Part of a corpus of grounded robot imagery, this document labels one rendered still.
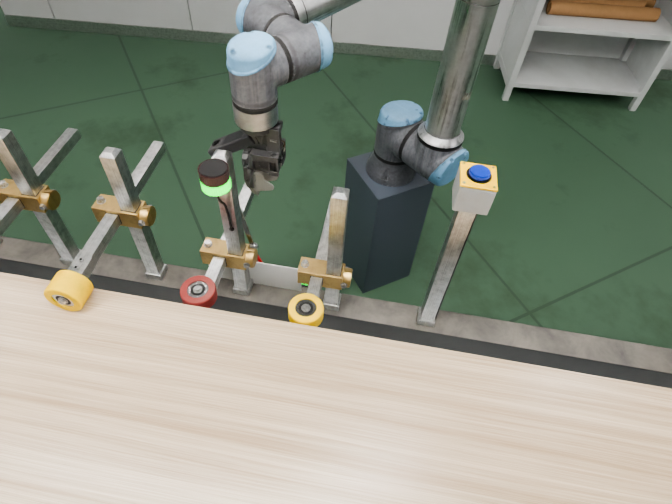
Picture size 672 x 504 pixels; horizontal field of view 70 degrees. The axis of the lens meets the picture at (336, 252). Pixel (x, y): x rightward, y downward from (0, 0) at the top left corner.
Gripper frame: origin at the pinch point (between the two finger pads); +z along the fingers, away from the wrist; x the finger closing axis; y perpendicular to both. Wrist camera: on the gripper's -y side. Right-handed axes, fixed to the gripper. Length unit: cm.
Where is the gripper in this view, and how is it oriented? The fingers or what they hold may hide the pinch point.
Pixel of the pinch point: (254, 189)
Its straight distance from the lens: 118.3
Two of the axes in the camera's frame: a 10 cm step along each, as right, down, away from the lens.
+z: -0.5, 6.3, 7.7
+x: 1.6, -7.6, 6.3
